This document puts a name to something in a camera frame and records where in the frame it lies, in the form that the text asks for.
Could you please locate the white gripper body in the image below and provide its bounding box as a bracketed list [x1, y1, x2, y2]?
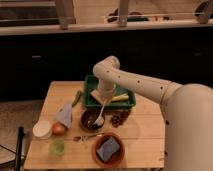
[98, 80, 116, 98]

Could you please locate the white dish brush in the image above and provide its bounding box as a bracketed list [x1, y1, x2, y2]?
[93, 101, 107, 126]

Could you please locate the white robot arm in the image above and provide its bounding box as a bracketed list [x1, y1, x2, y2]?
[93, 56, 213, 171]

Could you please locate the purple bowl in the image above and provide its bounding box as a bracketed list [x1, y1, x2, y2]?
[80, 109, 102, 132]

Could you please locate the orange clay bowl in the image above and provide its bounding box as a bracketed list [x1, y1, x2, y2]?
[91, 132, 125, 168]

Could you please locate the green plastic tray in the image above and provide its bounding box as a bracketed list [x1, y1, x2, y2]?
[83, 75, 136, 109]

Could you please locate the yellow corn cob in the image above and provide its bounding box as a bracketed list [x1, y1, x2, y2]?
[111, 94, 129, 102]

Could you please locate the green chili pepper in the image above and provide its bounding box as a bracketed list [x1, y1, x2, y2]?
[72, 90, 82, 107]

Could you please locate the brown grape bunch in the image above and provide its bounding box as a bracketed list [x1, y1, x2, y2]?
[110, 110, 130, 128]

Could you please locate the metal fork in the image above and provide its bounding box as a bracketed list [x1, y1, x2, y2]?
[73, 133, 104, 141]

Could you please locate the blue sponge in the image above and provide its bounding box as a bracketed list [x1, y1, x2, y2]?
[96, 137, 120, 162]

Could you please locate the orange onion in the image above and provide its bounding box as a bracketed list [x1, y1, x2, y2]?
[52, 122, 66, 136]

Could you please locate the white round container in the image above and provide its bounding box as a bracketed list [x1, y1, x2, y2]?
[33, 120, 52, 139]

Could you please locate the green plastic cup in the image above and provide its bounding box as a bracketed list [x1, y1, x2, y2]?
[49, 139, 64, 156]

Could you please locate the wooden railing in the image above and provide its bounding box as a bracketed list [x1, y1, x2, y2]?
[0, 0, 213, 36]

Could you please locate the black chair frame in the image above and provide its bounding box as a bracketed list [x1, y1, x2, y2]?
[0, 127, 26, 171]

